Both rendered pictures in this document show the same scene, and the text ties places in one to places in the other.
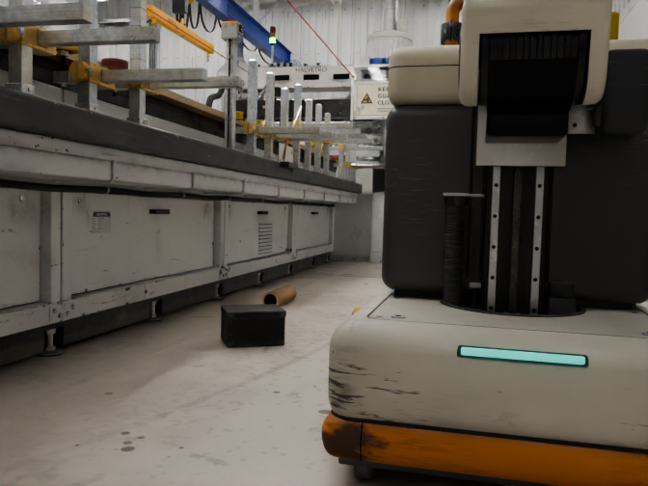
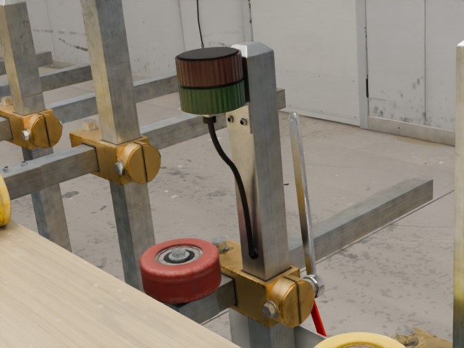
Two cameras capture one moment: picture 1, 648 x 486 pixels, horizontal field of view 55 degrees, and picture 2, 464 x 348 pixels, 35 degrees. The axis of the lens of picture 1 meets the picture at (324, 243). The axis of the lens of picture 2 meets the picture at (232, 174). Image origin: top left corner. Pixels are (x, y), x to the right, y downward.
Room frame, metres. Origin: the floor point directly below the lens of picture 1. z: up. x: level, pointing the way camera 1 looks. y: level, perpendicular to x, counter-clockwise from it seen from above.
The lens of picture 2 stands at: (2.96, 0.79, 1.23)
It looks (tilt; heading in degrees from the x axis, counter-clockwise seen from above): 20 degrees down; 307
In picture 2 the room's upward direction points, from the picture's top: 6 degrees counter-clockwise
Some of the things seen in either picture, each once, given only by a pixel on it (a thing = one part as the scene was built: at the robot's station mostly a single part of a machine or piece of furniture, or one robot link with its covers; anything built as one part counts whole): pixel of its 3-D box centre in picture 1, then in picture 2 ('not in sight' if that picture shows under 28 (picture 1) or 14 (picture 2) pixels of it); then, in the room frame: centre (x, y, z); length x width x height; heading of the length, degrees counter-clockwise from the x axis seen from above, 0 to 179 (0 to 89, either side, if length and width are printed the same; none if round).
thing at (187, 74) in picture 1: (128, 77); not in sight; (1.67, 0.53, 0.80); 0.43 x 0.03 x 0.04; 77
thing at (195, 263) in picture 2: not in sight; (184, 300); (3.42, 0.30, 0.85); 0.08 x 0.08 x 0.11
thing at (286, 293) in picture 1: (280, 296); not in sight; (2.99, 0.20, 0.04); 0.30 x 0.08 x 0.08; 167
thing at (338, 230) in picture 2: (307, 138); (315, 243); (3.37, 0.11, 0.84); 0.43 x 0.03 x 0.04; 77
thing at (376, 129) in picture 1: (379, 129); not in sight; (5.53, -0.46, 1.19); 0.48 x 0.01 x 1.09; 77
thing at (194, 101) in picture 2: not in sight; (212, 93); (3.37, 0.28, 1.07); 0.06 x 0.06 x 0.02
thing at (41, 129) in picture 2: not in sight; (26, 124); (3.87, 0.11, 0.95); 0.14 x 0.06 x 0.05; 167
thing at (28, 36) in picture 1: (27, 37); not in sight; (1.43, 0.68, 0.83); 0.14 x 0.06 x 0.05; 167
